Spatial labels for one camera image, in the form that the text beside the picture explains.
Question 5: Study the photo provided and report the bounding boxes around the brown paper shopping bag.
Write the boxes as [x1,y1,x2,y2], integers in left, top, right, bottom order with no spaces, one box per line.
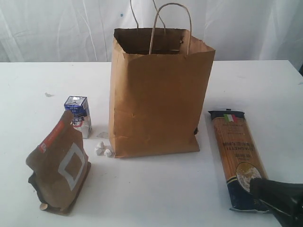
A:
[109,26,215,158]

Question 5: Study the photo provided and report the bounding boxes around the spaghetti packet dark blue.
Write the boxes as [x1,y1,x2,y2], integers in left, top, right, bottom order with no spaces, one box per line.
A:
[209,110,269,213]

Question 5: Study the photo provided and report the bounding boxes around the blue white milk carton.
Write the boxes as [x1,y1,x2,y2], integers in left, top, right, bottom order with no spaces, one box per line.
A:
[64,96,92,139]

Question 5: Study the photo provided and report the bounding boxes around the brown kraft coffee pouch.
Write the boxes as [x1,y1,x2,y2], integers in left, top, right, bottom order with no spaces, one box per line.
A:
[26,111,91,215]

